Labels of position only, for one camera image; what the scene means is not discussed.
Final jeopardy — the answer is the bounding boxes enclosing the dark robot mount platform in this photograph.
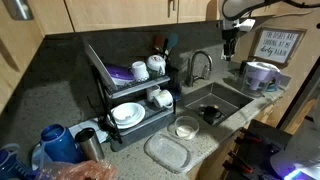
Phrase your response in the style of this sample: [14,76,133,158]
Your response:
[223,119,294,180]

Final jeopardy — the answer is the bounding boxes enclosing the white mug with red print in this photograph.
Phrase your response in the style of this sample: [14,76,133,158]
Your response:
[146,54,167,76]

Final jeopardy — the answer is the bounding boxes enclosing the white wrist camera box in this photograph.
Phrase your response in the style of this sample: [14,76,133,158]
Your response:
[237,18,257,33]

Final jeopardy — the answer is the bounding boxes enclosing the blue dish soap bottle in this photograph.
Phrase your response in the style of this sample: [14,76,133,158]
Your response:
[173,84,184,102]

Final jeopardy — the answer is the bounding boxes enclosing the black utensil holder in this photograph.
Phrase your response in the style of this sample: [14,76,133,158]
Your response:
[164,64,181,94]

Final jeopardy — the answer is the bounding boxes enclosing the wooden side cabinet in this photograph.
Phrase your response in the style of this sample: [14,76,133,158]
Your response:
[0,0,46,116]

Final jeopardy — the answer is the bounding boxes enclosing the slim cabinet handle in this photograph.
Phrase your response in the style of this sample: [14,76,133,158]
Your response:
[167,0,178,18]

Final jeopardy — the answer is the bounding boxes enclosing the plain white mug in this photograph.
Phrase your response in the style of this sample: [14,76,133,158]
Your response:
[153,89,174,109]
[130,60,150,82]
[146,84,162,103]

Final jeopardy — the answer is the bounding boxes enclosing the black clamp with red handle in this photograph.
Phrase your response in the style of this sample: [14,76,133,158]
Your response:
[222,151,254,175]
[234,128,264,147]

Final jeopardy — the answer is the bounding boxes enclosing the curved metal faucet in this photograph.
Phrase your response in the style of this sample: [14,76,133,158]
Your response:
[184,50,214,88]

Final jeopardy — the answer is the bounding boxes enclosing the wooden upper cabinets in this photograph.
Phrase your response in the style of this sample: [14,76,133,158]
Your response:
[28,0,223,36]

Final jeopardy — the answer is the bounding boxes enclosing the black two-tier dish rack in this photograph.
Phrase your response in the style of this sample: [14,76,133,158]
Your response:
[89,63,181,153]

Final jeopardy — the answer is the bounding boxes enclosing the stainless steel sink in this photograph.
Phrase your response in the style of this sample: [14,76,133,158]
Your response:
[178,82,254,128]

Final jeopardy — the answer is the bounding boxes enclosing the white cutting board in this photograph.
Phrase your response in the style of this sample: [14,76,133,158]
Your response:
[83,41,119,93]

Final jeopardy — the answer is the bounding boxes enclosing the wide silver cabinet handle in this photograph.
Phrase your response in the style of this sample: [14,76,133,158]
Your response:
[3,0,34,21]

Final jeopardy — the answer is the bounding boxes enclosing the blue plastic jug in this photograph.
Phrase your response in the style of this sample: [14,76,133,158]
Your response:
[39,123,84,164]

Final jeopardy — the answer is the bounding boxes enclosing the black kitchen utensil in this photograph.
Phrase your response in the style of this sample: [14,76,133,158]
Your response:
[162,37,170,60]

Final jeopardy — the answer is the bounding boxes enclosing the water filter pitcher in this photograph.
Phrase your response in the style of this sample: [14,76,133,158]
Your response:
[241,61,283,98]

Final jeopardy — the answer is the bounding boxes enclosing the blue measuring pitcher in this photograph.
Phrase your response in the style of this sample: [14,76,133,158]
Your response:
[0,143,34,180]

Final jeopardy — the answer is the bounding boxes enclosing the orange plastic bag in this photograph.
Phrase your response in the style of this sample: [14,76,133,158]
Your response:
[34,159,118,180]

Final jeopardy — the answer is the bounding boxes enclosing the white bowl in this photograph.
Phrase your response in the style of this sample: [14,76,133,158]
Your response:
[111,102,143,123]

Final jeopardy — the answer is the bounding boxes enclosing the teal spatula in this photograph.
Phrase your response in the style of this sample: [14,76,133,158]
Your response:
[165,33,179,58]

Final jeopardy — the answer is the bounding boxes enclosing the framed kitchen sign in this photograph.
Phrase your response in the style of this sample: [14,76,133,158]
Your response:
[249,26,307,68]

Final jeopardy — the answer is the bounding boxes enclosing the stacked white plates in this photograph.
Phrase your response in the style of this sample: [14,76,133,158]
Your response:
[109,103,147,130]

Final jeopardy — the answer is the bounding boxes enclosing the stainless steel tumbler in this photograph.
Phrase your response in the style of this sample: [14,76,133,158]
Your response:
[74,127,106,163]

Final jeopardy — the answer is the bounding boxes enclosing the purple bowl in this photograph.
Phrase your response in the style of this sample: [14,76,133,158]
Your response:
[105,64,136,86]

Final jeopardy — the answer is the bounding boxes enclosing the white paper sheet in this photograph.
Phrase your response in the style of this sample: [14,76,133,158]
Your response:
[68,118,111,144]

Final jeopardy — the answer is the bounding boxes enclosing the clear glass bowl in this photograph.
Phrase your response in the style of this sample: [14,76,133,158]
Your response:
[173,115,200,140]

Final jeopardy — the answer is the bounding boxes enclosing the rectangular clear plastic container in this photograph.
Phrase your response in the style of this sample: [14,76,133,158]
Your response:
[143,132,194,174]

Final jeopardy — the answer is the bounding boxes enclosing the red spatula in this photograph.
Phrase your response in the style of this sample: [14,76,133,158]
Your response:
[153,34,166,54]

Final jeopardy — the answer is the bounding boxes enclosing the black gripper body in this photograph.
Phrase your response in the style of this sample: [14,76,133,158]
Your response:
[222,28,239,49]

